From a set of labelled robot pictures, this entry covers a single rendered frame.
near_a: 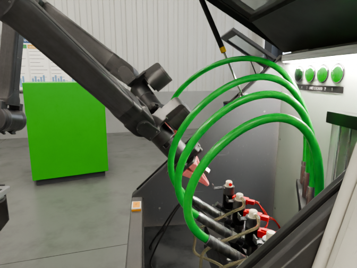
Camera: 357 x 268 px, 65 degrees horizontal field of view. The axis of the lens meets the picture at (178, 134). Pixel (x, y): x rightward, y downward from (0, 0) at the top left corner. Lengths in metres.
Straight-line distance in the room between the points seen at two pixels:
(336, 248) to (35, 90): 3.66
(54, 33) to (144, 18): 6.82
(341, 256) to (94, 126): 3.69
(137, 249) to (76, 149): 3.26
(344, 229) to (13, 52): 0.98
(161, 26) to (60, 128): 4.28
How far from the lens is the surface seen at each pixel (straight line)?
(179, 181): 0.52
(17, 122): 1.06
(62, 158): 3.97
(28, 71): 7.14
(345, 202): 0.40
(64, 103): 3.85
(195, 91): 7.52
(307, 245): 0.42
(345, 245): 0.39
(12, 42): 1.07
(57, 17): 1.01
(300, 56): 0.92
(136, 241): 0.80
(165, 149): 0.70
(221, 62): 0.76
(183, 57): 7.44
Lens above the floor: 1.37
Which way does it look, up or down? 11 degrees down
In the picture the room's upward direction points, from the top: straight up
